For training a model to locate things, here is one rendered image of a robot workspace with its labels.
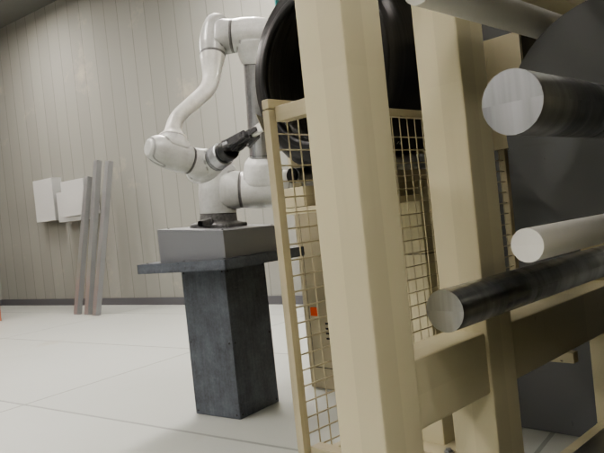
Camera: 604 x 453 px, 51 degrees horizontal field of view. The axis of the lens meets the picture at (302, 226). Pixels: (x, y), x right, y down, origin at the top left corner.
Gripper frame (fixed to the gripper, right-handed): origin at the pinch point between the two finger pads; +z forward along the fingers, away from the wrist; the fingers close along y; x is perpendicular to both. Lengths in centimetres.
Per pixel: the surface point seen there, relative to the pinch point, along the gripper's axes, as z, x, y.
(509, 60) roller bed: 79, 16, 19
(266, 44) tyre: 26.0, -14.7, -12.3
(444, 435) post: 14, 112, 27
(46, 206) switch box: -586, -174, 180
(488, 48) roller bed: 75, 11, 19
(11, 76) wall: -608, -360, 181
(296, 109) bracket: 73, 31, -59
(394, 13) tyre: 67, 0, -8
